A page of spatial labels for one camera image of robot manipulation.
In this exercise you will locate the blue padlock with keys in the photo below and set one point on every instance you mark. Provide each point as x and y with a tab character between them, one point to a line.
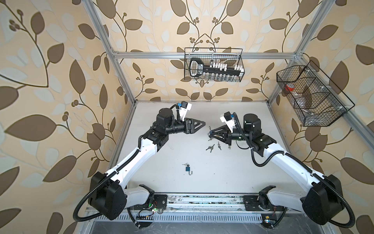
188	169
209	134

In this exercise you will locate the black wire basket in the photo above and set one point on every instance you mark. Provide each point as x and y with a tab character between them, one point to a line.
230	56
325	101

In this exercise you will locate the black padlock silver keys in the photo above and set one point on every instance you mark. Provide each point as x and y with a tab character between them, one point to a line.
210	148

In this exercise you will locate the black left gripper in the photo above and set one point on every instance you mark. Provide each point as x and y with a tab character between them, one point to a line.
188	126

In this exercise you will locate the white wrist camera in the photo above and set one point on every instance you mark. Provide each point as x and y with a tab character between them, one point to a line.
182	109
229	120

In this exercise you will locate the aluminium frame profile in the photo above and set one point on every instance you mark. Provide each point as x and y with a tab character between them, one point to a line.
147	41

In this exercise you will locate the red capped clear bottle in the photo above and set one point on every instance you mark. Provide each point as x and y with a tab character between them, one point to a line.
291	92

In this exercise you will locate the black wire basket rear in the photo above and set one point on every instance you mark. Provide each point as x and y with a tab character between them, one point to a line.
230	56

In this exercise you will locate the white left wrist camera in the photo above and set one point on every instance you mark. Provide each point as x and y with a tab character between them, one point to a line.
182	109

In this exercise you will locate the black wire basket right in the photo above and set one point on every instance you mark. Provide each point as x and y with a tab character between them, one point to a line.
325	101

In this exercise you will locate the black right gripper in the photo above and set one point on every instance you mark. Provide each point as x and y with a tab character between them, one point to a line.
226	136

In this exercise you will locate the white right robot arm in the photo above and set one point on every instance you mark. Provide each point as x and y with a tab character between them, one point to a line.
321	196

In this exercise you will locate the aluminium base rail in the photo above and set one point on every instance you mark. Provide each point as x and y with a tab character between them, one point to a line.
208	207

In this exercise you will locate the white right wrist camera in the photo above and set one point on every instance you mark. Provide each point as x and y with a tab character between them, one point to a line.
229	120

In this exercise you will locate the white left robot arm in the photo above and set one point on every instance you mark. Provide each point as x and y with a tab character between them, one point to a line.
109	193

